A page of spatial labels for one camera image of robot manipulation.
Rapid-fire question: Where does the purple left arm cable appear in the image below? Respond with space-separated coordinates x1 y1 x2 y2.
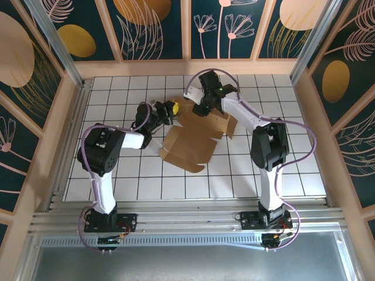
78 102 153 254

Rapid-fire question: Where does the slotted grey cable duct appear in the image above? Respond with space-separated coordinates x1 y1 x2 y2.
37 236 345 250

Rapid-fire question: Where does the aluminium mounting rail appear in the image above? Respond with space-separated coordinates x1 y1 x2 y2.
29 198 348 235

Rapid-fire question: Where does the teal golden oval leaf panel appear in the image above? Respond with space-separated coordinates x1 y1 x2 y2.
37 0 118 63

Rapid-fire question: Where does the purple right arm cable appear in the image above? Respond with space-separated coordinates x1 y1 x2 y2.
187 67 319 252

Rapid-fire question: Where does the teal feather wall panel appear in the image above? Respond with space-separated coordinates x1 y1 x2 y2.
330 99 375 210

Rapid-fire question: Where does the small circuit board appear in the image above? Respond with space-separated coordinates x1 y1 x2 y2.
97 235 123 246
261 232 295 250

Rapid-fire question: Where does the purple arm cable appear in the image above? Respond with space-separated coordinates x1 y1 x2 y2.
78 102 153 254
187 67 319 252

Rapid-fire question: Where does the brown cardboard box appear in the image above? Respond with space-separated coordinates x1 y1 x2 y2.
159 95 238 174

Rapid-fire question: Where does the grey metal sheet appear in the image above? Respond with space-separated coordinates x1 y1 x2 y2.
17 231 364 281

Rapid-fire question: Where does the teal flower wall panel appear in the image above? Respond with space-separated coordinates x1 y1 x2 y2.
0 87 45 216
189 0 275 61

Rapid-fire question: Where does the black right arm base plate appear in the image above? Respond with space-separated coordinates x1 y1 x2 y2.
240 210 294 232

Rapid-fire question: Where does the aluminium side rail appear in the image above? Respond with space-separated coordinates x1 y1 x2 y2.
46 77 94 211

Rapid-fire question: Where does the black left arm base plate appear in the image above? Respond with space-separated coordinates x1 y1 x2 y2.
84 213 138 232

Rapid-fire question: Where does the teal golden circle leaf panel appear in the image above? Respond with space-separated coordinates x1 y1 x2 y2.
104 0 185 62

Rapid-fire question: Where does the teal golden oval feather panel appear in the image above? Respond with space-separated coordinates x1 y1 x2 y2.
306 0 375 128

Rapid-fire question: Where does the teal pale circle wall panel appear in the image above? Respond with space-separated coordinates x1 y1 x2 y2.
256 0 336 61
0 0 66 131

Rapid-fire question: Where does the aluminium corner post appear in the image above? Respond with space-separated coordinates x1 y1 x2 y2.
289 0 344 86
25 0 86 88

